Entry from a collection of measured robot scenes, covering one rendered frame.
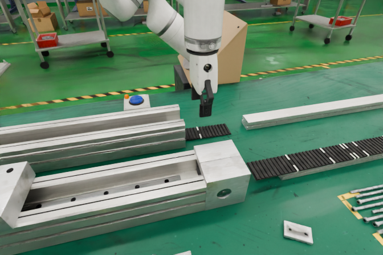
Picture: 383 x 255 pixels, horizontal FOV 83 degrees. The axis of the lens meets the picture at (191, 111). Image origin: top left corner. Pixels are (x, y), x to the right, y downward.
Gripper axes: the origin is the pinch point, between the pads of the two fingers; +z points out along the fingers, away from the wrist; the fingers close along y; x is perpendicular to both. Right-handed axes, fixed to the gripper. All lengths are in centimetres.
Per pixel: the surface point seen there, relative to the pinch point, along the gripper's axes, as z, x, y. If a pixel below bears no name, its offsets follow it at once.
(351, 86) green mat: 11, -69, 13
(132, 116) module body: 3.1, 18.6, 2.5
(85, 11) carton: 55, 110, 464
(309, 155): 7.7, -23.2, -17.9
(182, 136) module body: 6.6, 6.4, -4.7
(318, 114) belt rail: 9.0, -39.4, -1.8
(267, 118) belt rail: 8.0, -21.0, -1.3
